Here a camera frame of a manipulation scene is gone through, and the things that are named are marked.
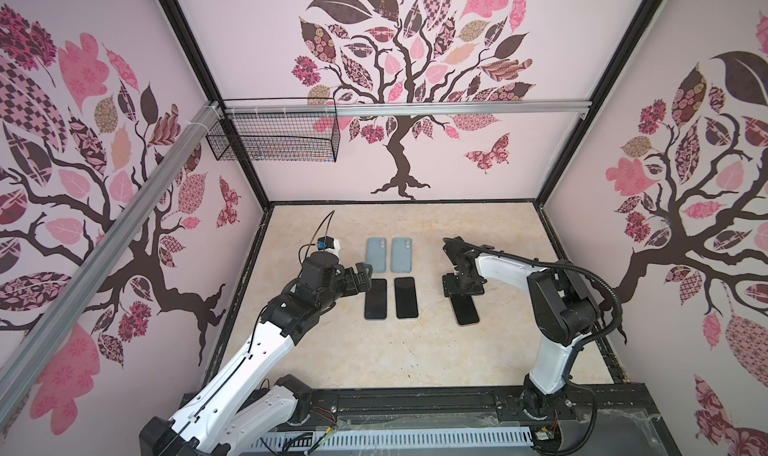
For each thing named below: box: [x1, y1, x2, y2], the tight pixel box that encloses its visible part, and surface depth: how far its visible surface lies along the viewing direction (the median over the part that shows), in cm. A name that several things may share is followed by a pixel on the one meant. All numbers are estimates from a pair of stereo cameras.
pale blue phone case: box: [391, 237, 412, 273], surface depth 106 cm
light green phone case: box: [366, 237, 387, 273], surface depth 109 cm
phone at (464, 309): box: [450, 294, 479, 325], surface depth 91 cm
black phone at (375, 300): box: [364, 278, 387, 320], surface depth 95 cm
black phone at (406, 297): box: [394, 277, 419, 319], surface depth 97 cm
